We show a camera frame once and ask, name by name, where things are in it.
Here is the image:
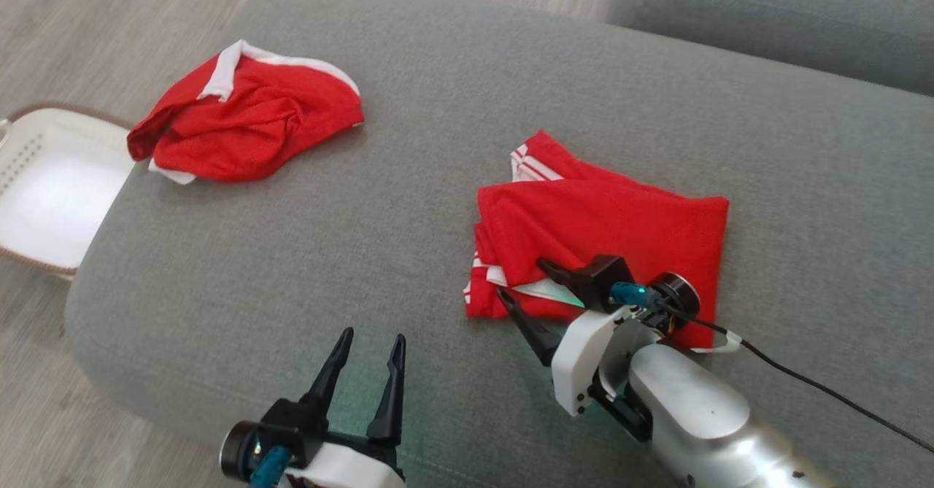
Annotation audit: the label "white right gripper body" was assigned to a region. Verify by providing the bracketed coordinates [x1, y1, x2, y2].
[551, 304, 663, 445]

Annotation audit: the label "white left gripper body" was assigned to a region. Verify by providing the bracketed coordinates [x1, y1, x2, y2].
[281, 438, 406, 488]

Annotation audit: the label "red shorts with white trim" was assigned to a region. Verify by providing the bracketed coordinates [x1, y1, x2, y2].
[127, 39, 366, 185]

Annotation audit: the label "white perforated laundry basket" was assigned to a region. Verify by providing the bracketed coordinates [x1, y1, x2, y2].
[0, 104, 139, 281]

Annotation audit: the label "large grey sofa seat cushion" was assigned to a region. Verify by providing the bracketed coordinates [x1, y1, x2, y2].
[607, 0, 934, 96]

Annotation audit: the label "thin black camera cable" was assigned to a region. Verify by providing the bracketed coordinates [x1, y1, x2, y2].
[653, 302, 934, 454]

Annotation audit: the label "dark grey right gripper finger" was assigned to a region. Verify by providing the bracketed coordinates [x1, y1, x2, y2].
[537, 257, 586, 303]
[495, 287, 564, 368]

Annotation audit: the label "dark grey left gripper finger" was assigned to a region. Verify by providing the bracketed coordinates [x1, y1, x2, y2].
[366, 333, 407, 444]
[299, 327, 355, 422]

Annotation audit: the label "white cable label tag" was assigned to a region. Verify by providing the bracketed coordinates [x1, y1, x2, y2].
[692, 330, 743, 355]

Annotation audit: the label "red shirt with white stripes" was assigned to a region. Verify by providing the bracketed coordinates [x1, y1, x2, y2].
[464, 129, 730, 350]

